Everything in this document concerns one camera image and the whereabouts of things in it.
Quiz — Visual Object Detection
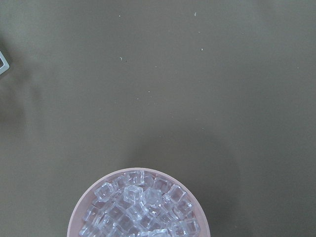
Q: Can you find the pile of clear ice cubes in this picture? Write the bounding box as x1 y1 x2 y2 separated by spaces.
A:
79 170 200 237

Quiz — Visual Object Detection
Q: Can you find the white wire cup rack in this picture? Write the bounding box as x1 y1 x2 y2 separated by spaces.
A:
0 51 10 74

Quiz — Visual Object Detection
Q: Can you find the pink bowl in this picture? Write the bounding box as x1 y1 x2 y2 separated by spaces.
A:
67 167 211 237

